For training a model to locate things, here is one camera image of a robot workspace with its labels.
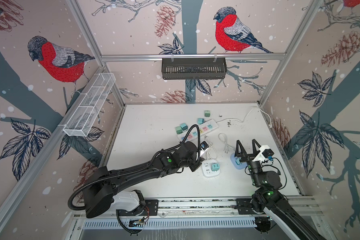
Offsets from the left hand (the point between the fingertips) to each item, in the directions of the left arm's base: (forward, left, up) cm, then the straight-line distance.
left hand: (202, 157), depth 75 cm
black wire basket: (+62, +2, +13) cm, 63 cm away
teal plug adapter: (-4, -16, +5) cm, 17 cm away
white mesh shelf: (+24, +61, +16) cm, 67 cm away
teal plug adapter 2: (+34, -3, -13) cm, 37 cm away
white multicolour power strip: (+28, -6, -13) cm, 31 cm away
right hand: (+4, -20, +9) cm, 22 cm away
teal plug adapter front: (-2, -8, -8) cm, 12 cm away
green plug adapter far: (+43, -9, -14) cm, 46 cm away
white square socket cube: (+1, -4, -13) cm, 14 cm away
